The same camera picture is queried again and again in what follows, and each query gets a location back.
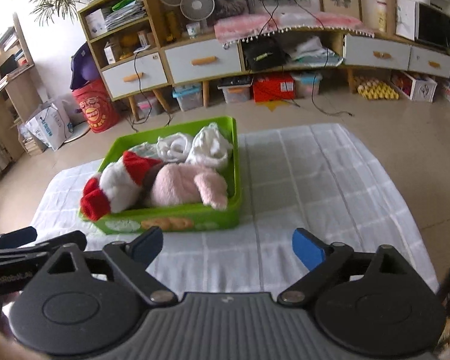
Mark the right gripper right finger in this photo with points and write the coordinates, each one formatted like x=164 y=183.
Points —
x=324 y=263

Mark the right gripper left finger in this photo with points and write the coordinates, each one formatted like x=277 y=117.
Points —
x=129 y=262

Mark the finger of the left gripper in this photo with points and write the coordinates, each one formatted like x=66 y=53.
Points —
x=22 y=236
x=50 y=246

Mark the red santa plush toy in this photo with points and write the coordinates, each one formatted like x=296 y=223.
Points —
x=117 y=187

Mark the pink fluffy plush toy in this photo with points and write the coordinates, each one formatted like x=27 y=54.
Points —
x=180 y=184

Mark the white socks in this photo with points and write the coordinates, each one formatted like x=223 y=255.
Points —
x=174 y=148

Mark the white towel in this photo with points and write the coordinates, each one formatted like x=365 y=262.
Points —
x=210 y=149

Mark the blue checkered soft cloth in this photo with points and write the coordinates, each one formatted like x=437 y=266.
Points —
x=146 y=150

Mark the green plastic bin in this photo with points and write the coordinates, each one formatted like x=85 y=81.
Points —
x=189 y=217

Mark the white grid tablecloth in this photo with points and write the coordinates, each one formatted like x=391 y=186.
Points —
x=319 y=177

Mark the red snack bucket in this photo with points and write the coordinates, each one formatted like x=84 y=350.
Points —
x=95 y=103

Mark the wooden bookshelf desk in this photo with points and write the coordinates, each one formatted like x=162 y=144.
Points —
x=19 y=97

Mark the clear storage box blue lid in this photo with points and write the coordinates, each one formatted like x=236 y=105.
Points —
x=189 y=97

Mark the yellow egg tray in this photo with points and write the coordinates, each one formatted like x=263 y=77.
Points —
x=374 y=89

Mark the red cardboard box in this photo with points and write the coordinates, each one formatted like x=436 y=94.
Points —
x=273 y=87

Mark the wooden tv cabinet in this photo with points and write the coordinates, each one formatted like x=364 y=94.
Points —
x=204 y=58

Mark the black bag on shelf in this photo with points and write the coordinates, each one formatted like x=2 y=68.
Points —
x=263 y=54

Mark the pink lace cabinet cloth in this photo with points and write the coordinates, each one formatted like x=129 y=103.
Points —
x=248 y=27

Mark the small white desk fan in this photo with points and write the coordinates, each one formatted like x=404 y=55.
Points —
x=196 y=12

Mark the microwave oven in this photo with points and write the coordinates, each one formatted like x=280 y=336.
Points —
x=422 y=23

